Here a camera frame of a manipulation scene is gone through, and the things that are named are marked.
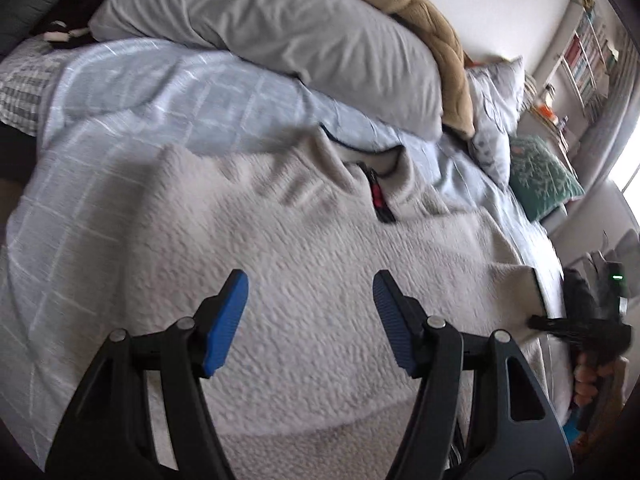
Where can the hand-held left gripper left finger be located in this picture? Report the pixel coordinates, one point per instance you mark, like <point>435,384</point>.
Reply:
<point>227,325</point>

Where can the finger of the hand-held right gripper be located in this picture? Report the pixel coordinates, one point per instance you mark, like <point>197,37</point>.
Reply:
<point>550,323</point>

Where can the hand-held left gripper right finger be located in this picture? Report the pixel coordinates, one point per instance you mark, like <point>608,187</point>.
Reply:
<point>395,325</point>

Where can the cream fleece zip jacket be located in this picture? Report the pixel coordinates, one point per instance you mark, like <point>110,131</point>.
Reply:
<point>310,240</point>

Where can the person's right hand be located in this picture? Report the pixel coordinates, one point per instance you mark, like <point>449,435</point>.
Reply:
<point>592,382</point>

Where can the grey sofa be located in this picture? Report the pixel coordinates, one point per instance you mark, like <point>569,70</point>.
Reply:
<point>600,220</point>

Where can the blue object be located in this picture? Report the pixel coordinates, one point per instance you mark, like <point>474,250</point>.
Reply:
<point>573,430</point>

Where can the green patterned pillow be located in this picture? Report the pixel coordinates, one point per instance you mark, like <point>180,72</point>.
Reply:
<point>542,180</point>

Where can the white printed pillow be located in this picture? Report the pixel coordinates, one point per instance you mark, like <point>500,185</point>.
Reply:
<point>495,115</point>

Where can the light blue grid bed sheet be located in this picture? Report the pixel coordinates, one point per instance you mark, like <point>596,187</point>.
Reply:
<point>125,125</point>

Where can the white bookshelf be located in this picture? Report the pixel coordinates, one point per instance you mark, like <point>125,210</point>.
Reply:
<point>590,60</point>

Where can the dark grey seat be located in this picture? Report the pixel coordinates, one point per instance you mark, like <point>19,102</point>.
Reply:
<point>15,155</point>

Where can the tan quilted cushion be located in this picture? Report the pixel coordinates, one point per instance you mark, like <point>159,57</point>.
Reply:
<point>440,50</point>

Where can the grey pillow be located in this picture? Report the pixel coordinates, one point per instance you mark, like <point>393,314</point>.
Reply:
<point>280,25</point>

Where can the grey checked cloth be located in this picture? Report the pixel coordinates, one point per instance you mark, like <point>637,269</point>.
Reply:
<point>25,85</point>

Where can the black and white small item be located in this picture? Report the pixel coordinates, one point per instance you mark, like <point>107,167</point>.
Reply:
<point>60,35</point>

